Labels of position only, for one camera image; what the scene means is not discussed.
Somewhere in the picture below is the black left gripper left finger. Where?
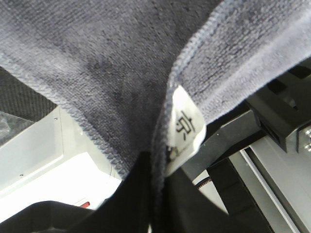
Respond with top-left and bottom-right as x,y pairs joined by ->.
67,151 -> 151,233

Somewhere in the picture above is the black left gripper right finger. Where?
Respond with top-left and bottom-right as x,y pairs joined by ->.
161,169 -> 233,233

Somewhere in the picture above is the grey-blue towel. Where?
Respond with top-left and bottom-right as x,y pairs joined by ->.
0,0 -> 311,232

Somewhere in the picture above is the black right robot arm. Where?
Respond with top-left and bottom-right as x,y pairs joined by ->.
183,60 -> 311,233

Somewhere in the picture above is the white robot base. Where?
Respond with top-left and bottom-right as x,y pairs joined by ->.
0,108 -> 121,219

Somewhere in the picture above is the white towel care label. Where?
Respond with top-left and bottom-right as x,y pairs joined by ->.
165,85 -> 207,177

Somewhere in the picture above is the black table cloth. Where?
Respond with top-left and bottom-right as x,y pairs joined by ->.
0,68 -> 57,145

